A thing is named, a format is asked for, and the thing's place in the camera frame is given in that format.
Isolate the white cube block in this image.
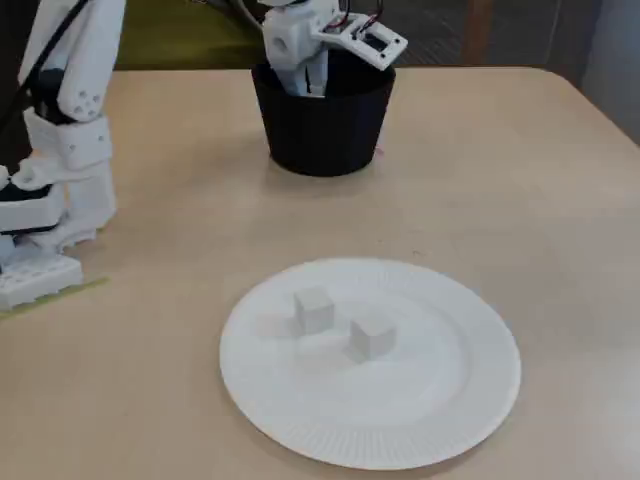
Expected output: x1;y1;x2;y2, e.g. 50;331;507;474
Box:
348;313;397;362
292;286;335;335

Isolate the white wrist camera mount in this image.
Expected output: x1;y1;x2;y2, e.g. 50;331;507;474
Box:
309;13;409;70

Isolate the black camera cable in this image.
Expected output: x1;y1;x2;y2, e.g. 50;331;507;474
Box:
0;0;89;131

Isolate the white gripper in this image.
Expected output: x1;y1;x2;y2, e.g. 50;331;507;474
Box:
263;2;337;97

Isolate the white studded base block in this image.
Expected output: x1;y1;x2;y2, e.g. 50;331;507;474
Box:
0;257;84;310

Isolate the green base mat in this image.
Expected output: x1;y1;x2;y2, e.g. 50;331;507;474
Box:
0;276;110;320

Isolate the white paper plate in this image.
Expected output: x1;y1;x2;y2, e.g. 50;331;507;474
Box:
218;256;523;471

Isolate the red black servo wire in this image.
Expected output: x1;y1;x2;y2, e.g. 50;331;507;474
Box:
327;0;386;40

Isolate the olive chair with white frame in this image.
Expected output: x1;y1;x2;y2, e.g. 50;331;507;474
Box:
114;0;266;71

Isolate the black pot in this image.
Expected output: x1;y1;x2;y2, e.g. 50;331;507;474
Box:
250;62;397;177

